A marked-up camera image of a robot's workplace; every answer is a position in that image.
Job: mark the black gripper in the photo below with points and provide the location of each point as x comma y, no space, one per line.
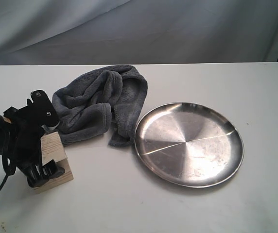
21,148

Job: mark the light wooden cube block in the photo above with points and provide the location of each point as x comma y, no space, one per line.
52,149

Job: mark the grey microfibre cloth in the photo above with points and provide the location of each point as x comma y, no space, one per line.
95,101

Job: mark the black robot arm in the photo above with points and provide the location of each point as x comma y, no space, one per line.
20,144

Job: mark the grey backdrop curtain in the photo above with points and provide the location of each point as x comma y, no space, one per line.
96,32

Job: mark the round stainless steel plate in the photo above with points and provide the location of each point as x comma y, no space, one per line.
189,145

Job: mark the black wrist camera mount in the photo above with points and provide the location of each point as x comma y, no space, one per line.
44,109

